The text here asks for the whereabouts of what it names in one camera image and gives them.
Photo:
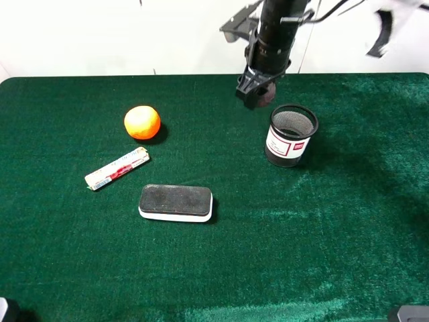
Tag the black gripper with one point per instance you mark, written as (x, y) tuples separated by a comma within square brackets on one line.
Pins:
[(248, 83)]

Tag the white black board eraser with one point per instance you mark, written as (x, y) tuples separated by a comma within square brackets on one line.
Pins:
[(179, 203)]

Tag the green felt table mat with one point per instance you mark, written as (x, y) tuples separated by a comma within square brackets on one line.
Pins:
[(343, 236)]

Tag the dark red carved ball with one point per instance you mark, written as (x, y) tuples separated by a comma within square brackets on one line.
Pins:
[(265, 95)]

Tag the black mesh pen cup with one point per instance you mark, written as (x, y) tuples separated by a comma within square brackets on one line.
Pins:
[(291, 127)]

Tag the red white candy pack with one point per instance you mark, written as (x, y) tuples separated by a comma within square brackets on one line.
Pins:
[(112, 171)]

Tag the black device bottom right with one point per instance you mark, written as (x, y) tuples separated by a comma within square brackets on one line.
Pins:
[(407, 313)]

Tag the orange mandarin fruit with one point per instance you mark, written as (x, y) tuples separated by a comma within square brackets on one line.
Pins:
[(142, 122)]

